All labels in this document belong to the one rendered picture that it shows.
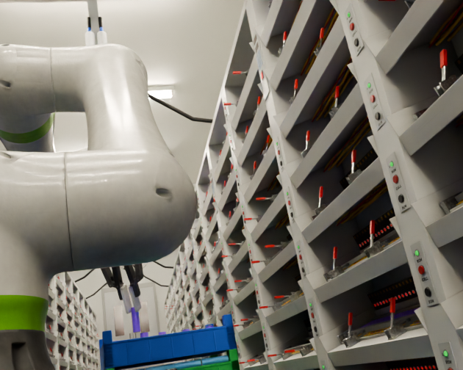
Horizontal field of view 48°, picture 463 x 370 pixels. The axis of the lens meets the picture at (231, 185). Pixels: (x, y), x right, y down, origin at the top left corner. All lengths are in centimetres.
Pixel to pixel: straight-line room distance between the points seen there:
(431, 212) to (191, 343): 60
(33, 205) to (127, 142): 13
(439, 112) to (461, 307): 36
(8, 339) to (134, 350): 73
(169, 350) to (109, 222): 73
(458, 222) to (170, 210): 58
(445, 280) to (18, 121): 81
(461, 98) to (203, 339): 75
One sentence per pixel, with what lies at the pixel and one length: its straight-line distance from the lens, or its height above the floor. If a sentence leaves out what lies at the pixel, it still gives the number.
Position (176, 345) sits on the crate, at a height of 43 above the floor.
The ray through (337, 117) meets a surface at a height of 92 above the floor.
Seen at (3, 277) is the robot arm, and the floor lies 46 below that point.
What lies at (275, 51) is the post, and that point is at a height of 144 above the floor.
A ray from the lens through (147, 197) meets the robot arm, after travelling 53.
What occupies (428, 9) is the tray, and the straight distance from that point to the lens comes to 105.
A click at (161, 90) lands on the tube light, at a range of 489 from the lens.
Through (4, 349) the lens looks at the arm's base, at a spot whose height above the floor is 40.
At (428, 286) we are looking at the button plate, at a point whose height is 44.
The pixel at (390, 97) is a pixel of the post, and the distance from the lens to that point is 115.
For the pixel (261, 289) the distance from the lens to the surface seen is 237.
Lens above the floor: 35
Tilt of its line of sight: 20 degrees up
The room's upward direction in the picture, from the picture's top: 10 degrees counter-clockwise
